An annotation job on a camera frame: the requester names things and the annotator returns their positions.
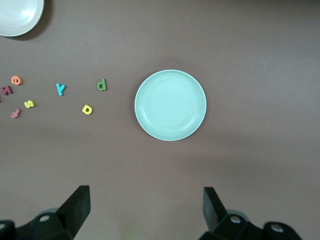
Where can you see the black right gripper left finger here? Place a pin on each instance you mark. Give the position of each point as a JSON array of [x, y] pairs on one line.
[[75, 212]]

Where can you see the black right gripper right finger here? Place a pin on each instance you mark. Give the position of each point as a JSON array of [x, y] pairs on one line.
[[215, 212]]

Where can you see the yellow foam letter a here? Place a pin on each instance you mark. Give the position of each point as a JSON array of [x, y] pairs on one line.
[[85, 110]]

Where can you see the teal foam letter y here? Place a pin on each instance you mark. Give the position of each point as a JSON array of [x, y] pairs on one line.
[[60, 90]]

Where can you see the green foam letter d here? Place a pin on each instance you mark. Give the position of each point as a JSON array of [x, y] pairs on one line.
[[100, 86]]

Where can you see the pink foam letter f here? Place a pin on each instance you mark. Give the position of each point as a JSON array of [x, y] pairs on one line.
[[15, 113]]

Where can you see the green plate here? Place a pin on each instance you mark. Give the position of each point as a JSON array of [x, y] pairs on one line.
[[170, 105]]

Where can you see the yellow foam letter s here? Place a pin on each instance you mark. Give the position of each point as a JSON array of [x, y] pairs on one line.
[[29, 103]]

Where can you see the dark red foam letter k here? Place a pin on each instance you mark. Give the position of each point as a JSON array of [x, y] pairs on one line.
[[6, 90]]

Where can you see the orange foam letter e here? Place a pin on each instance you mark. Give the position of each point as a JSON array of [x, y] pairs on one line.
[[15, 82]]

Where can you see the beige plate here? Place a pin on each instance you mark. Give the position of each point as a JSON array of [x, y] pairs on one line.
[[17, 15]]

